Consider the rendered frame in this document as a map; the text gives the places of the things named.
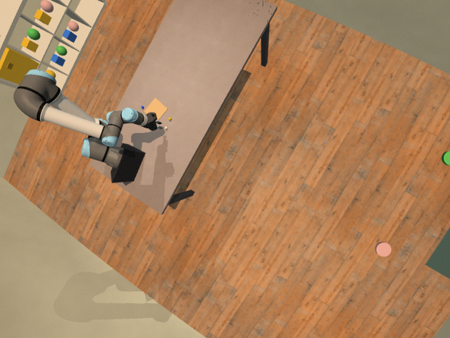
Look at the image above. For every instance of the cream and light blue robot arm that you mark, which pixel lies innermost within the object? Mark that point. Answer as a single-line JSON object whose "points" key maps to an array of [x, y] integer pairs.
{"points": [[38, 90]]}

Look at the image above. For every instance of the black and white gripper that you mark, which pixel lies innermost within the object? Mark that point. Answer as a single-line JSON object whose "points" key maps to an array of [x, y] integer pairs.
{"points": [[150, 120]]}

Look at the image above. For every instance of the orange flat mat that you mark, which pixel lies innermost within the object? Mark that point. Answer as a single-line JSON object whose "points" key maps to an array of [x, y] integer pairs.
{"points": [[157, 107]]}

